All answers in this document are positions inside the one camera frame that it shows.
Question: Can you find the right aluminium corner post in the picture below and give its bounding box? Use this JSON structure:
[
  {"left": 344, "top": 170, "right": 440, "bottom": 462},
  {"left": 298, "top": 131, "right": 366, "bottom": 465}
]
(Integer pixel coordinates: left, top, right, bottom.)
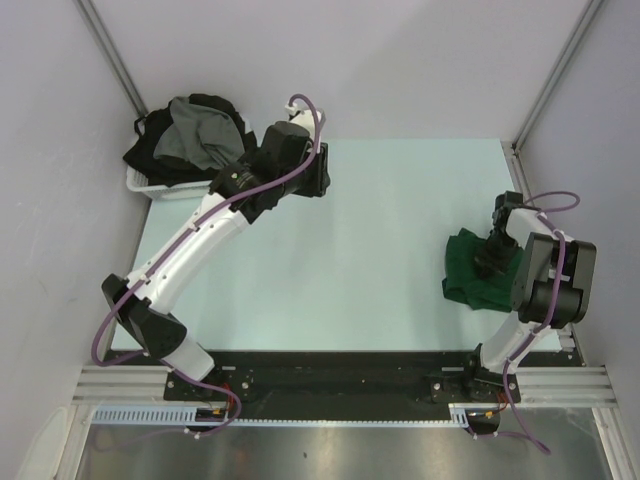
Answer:
[{"left": 511, "top": 0, "right": 608, "bottom": 155}]

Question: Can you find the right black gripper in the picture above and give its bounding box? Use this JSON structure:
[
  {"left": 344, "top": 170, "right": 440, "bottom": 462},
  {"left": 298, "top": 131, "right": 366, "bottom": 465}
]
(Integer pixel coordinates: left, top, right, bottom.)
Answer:
[{"left": 476, "top": 231, "right": 522, "bottom": 281}]

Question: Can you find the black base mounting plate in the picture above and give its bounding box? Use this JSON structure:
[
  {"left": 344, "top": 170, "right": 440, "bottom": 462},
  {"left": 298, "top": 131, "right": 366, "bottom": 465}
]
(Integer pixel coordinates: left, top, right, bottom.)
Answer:
[{"left": 101, "top": 349, "right": 585, "bottom": 435}]

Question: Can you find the aluminium corner post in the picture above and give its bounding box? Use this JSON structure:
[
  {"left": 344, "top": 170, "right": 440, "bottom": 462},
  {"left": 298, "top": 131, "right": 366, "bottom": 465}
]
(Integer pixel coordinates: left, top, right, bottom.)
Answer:
[
  {"left": 511, "top": 0, "right": 608, "bottom": 155},
  {"left": 73, "top": 0, "right": 148, "bottom": 117}
]

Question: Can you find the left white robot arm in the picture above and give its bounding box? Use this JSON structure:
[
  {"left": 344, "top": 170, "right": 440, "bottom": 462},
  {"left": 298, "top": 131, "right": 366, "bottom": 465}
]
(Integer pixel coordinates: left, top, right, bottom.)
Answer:
[{"left": 102, "top": 110, "right": 330, "bottom": 400}]

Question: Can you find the green t shirt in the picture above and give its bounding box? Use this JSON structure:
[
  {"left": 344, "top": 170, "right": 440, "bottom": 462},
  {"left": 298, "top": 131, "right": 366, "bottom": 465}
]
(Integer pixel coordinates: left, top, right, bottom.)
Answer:
[{"left": 441, "top": 228, "right": 524, "bottom": 313}]

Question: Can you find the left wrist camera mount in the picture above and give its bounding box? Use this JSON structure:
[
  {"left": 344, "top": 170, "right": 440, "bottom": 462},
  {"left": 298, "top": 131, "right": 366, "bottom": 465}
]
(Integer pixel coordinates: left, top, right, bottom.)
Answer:
[{"left": 285, "top": 101, "right": 326, "bottom": 141}]

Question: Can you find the left aluminium corner post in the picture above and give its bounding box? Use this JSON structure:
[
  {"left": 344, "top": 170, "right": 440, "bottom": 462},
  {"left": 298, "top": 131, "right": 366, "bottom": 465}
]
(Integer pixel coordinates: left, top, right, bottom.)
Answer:
[{"left": 73, "top": 0, "right": 148, "bottom": 117}]

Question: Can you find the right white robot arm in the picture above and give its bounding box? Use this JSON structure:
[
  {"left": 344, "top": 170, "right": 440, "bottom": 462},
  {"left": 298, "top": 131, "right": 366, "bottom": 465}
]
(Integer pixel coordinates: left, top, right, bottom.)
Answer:
[{"left": 461, "top": 191, "right": 597, "bottom": 401}]

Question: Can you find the white plastic laundry basket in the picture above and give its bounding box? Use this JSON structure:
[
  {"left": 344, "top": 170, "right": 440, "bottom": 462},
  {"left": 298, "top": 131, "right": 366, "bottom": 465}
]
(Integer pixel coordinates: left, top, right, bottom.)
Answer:
[{"left": 126, "top": 167, "right": 210, "bottom": 200}]

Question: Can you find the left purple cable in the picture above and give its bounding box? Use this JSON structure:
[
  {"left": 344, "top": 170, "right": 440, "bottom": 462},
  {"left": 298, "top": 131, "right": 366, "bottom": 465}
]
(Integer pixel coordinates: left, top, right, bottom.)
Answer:
[{"left": 92, "top": 93, "right": 324, "bottom": 444}]

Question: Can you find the white cable duct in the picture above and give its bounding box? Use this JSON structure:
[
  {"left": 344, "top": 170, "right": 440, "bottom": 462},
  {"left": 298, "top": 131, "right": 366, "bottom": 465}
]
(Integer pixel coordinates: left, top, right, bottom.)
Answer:
[{"left": 92, "top": 403, "right": 474, "bottom": 429}]

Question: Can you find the grey t shirt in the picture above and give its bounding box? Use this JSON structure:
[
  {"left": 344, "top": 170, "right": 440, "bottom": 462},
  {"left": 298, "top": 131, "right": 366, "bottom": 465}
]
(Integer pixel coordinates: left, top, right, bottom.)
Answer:
[{"left": 153, "top": 94, "right": 246, "bottom": 170}]

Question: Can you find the black t shirt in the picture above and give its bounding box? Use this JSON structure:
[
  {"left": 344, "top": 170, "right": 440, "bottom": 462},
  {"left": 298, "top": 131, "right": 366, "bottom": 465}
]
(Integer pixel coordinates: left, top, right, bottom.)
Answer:
[{"left": 123, "top": 102, "right": 257, "bottom": 187}]

